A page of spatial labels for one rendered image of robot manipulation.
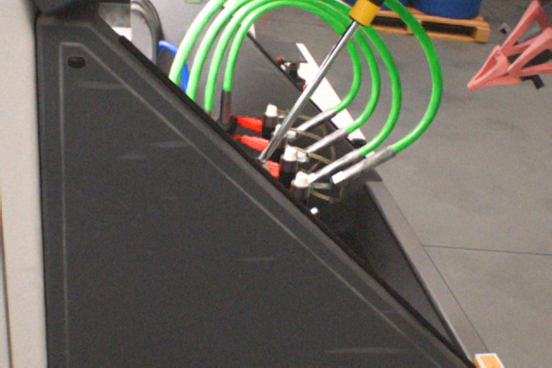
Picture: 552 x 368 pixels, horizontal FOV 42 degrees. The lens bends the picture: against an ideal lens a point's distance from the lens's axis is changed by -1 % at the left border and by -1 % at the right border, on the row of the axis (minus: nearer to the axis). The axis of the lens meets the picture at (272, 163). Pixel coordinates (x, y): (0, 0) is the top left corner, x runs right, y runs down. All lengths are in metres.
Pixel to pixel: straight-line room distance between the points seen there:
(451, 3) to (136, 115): 5.50
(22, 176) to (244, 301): 0.23
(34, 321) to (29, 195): 0.13
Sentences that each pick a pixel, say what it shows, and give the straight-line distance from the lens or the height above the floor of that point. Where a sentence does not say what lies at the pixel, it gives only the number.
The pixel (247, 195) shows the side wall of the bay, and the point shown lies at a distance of 0.62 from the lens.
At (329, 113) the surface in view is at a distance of 1.26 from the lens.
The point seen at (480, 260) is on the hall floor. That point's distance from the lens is 3.11.
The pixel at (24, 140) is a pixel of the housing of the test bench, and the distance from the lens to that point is 0.59.
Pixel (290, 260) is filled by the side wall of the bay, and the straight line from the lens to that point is 0.67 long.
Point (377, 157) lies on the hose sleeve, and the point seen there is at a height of 1.17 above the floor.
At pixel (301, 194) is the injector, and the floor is 1.11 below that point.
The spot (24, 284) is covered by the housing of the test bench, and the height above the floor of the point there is 1.21.
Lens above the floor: 1.61
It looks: 27 degrees down
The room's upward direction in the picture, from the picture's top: 7 degrees clockwise
